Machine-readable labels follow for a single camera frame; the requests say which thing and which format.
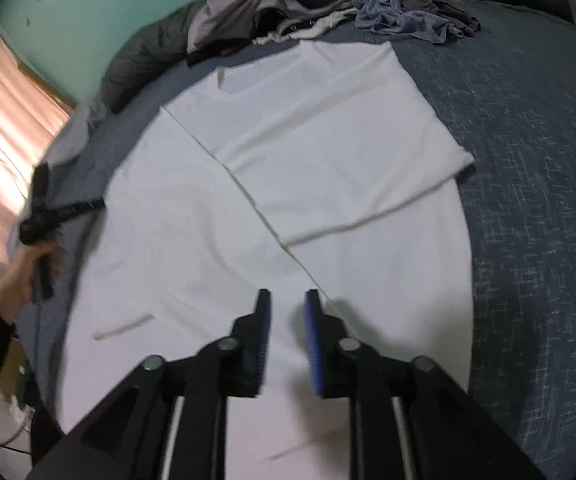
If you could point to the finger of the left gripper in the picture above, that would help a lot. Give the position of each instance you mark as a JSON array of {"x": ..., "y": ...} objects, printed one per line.
[{"x": 90, "y": 206}]

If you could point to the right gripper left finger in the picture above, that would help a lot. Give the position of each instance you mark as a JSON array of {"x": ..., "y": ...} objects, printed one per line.
[{"x": 168, "y": 420}]

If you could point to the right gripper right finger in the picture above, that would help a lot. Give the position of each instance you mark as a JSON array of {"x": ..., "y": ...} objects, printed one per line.
[{"x": 408, "y": 420}]

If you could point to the person's left hand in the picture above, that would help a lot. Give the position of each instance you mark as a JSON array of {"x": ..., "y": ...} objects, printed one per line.
[{"x": 16, "y": 283}]

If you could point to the light grey blanket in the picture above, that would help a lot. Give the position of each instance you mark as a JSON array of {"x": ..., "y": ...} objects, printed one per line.
[{"x": 70, "y": 156}]

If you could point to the pink curtain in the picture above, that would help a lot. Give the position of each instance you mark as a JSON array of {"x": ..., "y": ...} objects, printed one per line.
[{"x": 30, "y": 118}]

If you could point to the black and white garment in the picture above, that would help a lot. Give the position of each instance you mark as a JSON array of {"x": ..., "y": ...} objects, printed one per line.
[{"x": 307, "y": 30}]

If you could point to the blue-grey crumpled garment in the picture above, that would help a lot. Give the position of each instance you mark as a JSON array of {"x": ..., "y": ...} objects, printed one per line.
[{"x": 435, "y": 21}]

